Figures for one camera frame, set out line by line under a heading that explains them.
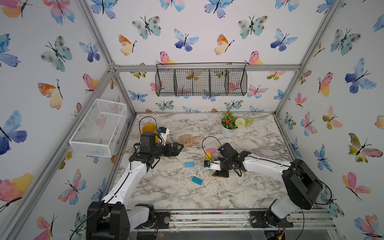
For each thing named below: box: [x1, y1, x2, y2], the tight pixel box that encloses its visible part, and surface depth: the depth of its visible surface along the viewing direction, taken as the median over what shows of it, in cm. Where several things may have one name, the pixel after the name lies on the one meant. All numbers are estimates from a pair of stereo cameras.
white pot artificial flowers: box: [220, 110, 255, 138], surface depth 98 cm
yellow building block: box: [206, 152, 212, 161], surface depth 98 cm
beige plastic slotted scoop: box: [179, 134, 205, 147], surface depth 106 cm
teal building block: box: [191, 176, 204, 186], surface depth 89 cm
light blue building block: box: [184, 161, 195, 168], surface depth 95 cm
